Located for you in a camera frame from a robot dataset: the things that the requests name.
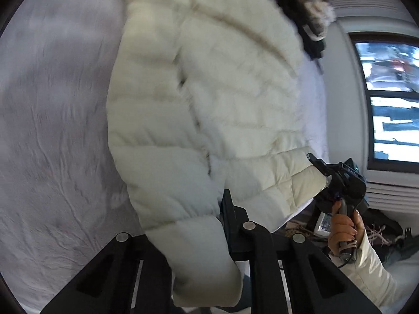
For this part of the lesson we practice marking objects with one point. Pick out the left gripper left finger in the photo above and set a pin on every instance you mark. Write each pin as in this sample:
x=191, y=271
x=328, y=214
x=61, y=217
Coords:
x=129, y=275

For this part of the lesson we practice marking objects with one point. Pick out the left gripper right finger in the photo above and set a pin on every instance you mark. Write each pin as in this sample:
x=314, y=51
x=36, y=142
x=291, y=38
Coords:
x=288, y=275

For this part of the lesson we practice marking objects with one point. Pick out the cream quilted down jacket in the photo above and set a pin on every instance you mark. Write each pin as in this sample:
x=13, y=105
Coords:
x=204, y=98

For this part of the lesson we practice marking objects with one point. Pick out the person's white sleeve forearm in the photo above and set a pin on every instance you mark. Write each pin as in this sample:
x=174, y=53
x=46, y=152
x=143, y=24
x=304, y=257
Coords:
x=369, y=275

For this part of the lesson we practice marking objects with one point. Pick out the person's right hand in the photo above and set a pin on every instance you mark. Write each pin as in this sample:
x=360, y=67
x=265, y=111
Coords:
x=344, y=229

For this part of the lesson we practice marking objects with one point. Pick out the printed package on floor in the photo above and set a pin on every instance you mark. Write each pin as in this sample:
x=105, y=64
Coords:
x=323, y=225

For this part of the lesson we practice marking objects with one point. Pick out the lavender embossed bed blanket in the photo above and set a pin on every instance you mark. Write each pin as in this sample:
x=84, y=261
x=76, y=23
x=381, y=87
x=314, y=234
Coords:
x=62, y=198

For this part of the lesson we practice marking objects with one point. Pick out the black folded garment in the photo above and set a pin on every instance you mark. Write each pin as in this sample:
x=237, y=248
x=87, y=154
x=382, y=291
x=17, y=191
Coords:
x=294, y=10

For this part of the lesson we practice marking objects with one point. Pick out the window with dark frame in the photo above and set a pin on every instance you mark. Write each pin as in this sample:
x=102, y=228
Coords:
x=389, y=72

